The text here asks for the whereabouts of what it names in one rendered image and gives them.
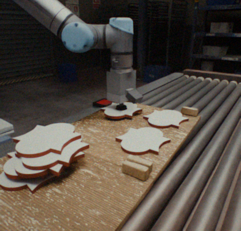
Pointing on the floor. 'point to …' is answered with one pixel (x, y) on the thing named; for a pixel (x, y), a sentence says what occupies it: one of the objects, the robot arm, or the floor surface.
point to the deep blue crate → (155, 73)
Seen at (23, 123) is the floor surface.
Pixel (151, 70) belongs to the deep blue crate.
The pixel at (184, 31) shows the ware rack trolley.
